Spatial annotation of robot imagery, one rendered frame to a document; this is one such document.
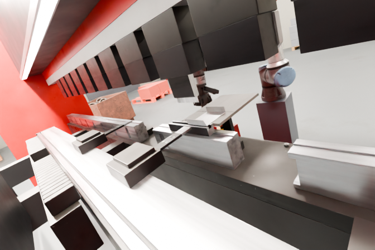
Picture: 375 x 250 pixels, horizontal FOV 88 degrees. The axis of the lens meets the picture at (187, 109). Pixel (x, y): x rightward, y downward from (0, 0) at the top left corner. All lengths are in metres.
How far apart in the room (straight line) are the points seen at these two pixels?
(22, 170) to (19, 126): 0.87
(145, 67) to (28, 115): 2.07
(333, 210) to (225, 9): 0.43
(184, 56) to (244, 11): 0.19
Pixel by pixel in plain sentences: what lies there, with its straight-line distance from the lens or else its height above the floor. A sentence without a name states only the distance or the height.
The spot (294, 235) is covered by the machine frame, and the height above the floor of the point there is 0.75.
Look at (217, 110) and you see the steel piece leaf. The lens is 0.69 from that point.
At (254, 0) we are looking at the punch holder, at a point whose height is 1.28.
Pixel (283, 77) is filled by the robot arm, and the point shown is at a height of 0.95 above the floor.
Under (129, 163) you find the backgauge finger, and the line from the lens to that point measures 0.49.
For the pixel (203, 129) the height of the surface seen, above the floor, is 0.99.
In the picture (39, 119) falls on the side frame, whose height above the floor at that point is 1.03.
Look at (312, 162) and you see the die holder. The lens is 0.47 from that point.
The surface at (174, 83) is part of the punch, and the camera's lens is 0.62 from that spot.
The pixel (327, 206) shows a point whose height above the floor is 0.88.
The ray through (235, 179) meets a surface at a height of 0.87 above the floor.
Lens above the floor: 1.24
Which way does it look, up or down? 16 degrees down
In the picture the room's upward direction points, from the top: 18 degrees counter-clockwise
